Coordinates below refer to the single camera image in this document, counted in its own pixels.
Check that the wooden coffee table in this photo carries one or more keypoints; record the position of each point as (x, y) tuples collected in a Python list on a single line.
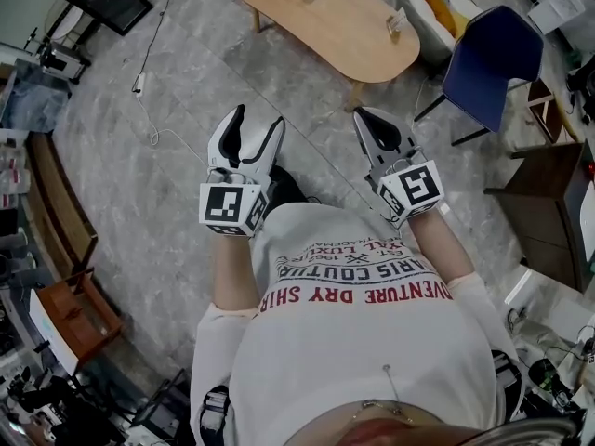
[(334, 26)]

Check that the yellow cushion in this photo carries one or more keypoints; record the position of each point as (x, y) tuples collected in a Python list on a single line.
[(439, 7)]

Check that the white armchair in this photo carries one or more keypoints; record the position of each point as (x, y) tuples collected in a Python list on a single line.
[(430, 40)]

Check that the person's white printed shirt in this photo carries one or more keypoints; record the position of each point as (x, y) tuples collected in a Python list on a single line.
[(353, 342)]

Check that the person's left forearm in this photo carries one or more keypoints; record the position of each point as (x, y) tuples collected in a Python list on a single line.
[(234, 272)]

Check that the person's right forearm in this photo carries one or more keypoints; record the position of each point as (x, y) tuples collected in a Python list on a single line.
[(439, 244)]

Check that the wooden bench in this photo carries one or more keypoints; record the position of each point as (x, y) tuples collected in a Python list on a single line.
[(56, 202)]

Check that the white power strip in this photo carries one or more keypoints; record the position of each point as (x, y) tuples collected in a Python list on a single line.
[(138, 84)]

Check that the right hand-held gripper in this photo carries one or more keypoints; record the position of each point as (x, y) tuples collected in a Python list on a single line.
[(416, 188)]

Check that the brown wooden stool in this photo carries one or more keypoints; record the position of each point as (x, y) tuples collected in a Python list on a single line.
[(76, 316)]

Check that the white paper sheet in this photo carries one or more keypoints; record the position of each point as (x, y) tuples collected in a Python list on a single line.
[(558, 5)]

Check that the dark wooden cabinet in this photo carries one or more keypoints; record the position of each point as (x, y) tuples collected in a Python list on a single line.
[(544, 207)]

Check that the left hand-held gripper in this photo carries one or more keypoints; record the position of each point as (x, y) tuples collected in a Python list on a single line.
[(230, 205)]

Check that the blue chair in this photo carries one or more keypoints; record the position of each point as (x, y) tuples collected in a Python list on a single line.
[(493, 63)]

